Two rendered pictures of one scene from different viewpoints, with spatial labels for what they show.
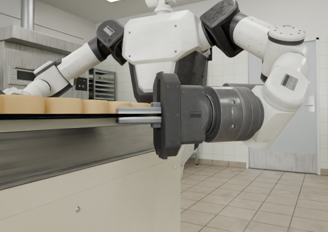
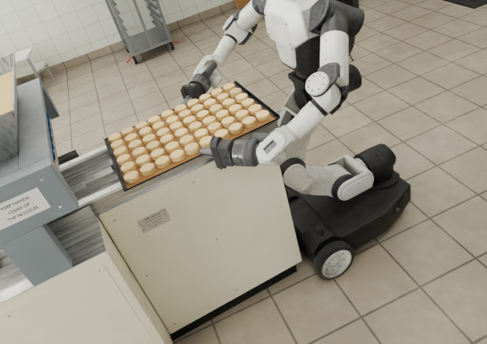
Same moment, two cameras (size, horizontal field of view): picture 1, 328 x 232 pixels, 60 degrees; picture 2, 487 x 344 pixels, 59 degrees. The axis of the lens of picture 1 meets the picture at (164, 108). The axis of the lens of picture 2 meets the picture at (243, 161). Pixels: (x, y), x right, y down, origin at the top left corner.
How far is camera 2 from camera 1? 1.30 m
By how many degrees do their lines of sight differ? 59
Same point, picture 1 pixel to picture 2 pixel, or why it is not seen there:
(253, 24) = (322, 48)
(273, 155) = not seen: outside the picture
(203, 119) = (229, 159)
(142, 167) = not seen: hidden behind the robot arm
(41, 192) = (177, 181)
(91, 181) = (197, 173)
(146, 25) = (272, 14)
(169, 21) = (282, 19)
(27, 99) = (161, 164)
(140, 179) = not seen: hidden behind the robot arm
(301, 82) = (277, 146)
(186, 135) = (225, 164)
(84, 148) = (192, 163)
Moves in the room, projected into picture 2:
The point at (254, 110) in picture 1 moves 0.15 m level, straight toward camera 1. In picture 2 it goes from (248, 160) to (209, 183)
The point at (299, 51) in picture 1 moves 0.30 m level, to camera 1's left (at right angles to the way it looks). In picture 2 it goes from (317, 103) to (243, 89)
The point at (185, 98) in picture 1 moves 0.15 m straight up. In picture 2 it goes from (220, 152) to (207, 114)
